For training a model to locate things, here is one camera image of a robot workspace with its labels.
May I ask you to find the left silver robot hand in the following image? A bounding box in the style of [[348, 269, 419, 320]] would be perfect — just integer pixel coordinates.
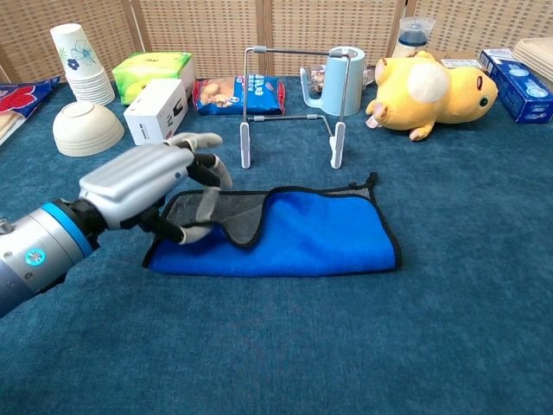
[[79, 131, 233, 245]]

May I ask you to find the blue and grey cloth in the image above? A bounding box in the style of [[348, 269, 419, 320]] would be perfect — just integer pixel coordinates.
[[142, 171, 403, 278]]

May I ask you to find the white product box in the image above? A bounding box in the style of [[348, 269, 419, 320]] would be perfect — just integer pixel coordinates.
[[123, 78, 189, 148]]

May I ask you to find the cream upturned bowl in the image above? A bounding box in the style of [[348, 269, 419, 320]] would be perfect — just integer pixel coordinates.
[[52, 100, 125, 157]]

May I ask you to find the green tissue box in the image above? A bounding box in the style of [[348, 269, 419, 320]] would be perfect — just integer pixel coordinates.
[[111, 51, 195, 107]]

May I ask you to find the blue biscuit bag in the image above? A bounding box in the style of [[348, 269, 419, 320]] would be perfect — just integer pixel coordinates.
[[192, 75, 287, 117]]

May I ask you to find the stack of paper cups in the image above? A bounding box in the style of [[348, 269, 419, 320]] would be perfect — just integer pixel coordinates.
[[49, 22, 117, 107]]

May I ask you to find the rubber gloves package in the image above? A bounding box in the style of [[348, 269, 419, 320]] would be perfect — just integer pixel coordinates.
[[0, 76, 61, 146]]

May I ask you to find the woven wooden folding screen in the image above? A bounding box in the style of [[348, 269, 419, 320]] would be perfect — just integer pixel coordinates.
[[0, 0, 553, 84]]

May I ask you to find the clear snack packet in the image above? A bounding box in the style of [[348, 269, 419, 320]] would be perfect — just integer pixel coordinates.
[[308, 63, 377, 94]]

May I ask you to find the light blue pitcher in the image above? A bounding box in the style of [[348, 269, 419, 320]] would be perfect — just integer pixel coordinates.
[[300, 47, 366, 118]]

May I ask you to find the teal table cloth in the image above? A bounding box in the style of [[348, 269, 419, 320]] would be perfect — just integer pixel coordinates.
[[0, 75, 553, 415]]

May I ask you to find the yellow plush toy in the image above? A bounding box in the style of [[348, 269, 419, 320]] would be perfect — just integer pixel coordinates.
[[365, 50, 499, 143]]

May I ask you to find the clear jar with blue lid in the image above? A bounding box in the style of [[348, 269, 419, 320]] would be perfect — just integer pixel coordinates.
[[391, 16, 436, 60]]

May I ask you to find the brown cardboard box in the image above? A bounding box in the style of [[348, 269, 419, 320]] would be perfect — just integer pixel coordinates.
[[425, 49, 485, 70]]

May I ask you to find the long blue box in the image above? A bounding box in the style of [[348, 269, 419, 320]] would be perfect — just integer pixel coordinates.
[[480, 48, 553, 125]]

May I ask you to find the beige lidded food container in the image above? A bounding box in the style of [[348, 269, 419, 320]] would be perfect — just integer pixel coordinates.
[[512, 37, 553, 70]]

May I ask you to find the metal wire rack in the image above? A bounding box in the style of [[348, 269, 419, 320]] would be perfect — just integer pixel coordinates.
[[239, 45, 352, 169]]

